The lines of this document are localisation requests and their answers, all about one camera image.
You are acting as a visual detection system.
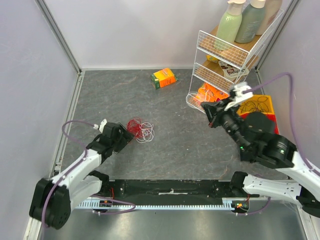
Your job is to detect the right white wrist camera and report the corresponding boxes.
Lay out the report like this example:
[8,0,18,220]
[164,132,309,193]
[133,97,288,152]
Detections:
[224,81,253,111]

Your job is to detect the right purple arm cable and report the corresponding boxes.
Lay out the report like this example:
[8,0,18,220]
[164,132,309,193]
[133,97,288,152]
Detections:
[243,71,320,216]

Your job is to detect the light green pump bottle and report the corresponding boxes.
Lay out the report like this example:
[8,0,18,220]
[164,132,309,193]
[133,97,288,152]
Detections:
[214,0,246,51]

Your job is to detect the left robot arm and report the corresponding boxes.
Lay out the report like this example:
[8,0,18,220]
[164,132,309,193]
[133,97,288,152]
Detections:
[29,119,134,230]

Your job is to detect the white snack pouch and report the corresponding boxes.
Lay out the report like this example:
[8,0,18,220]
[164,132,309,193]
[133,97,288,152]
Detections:
[218,60,249,82]

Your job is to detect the orange green snack box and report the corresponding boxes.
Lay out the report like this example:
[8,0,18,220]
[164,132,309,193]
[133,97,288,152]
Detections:
[150,68,178,90]

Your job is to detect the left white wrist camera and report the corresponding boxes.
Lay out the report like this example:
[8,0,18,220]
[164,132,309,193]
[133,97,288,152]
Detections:
[93,119,108,133]

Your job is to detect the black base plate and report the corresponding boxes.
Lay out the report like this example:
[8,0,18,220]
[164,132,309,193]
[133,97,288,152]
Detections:
[98,179,248,199]

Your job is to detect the orange snack box front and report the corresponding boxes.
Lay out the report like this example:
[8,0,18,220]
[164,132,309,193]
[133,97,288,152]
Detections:
[195,86,217,102]

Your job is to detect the red storage bin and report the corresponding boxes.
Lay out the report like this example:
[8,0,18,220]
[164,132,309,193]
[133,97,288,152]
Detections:
[270,114,279,134]

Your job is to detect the yellow snack packet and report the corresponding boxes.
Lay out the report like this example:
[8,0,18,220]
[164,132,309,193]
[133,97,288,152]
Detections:
[206,54,219,63]

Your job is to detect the orange purple snack box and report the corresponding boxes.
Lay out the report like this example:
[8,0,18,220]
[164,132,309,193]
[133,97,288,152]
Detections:
[203,83,229,102]

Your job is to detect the grey green pump bottle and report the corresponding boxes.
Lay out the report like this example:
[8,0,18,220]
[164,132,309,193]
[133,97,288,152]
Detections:
[234,0,266,44]

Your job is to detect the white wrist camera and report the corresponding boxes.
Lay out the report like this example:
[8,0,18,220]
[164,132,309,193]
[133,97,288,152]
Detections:
[224,81,253,111]
[93,119,108,133]

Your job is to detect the yellow storage bin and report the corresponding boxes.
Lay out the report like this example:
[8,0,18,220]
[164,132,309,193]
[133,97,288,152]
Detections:
[237,94,275,116]

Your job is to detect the white wire shelf rack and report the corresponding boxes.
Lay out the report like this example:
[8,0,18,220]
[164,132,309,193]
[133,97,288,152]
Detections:
[185,9,284,112]

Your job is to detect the slotted cable duct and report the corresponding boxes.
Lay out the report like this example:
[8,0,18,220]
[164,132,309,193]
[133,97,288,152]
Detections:
[76,197,249,212]

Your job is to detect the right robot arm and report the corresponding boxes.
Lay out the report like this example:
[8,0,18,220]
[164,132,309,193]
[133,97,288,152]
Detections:
[200,99,320,218]

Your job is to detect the beige pink bottle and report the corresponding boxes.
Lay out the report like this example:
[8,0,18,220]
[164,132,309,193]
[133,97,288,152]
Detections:
[255,0,283,36]

